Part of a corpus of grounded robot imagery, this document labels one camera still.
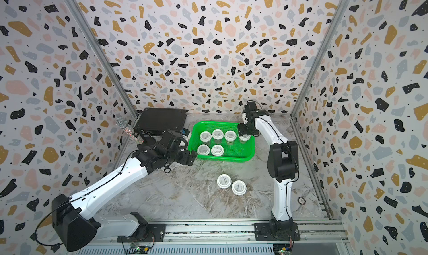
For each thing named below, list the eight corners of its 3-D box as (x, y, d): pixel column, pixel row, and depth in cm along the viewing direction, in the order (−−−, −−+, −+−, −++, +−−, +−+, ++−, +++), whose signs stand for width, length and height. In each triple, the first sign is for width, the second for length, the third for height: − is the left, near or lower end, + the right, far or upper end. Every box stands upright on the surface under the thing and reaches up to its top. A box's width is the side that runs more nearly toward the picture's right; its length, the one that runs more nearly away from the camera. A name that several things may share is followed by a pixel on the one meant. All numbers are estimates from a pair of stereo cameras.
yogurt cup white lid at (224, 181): (217, 192, 88) (216, 186, 82) (217, 180, 92) (217, 173, 87) (231, 192, 88) (231, 186, 82) (230, 180, 93) (231, 174, 87)
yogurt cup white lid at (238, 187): (231, 198, 86) (232, 192, 80) (231, 185, 90) (232, 180, 84) (245, 198, 86) (247, 192, 80) (244, 186, 90) (246, 180, 84)
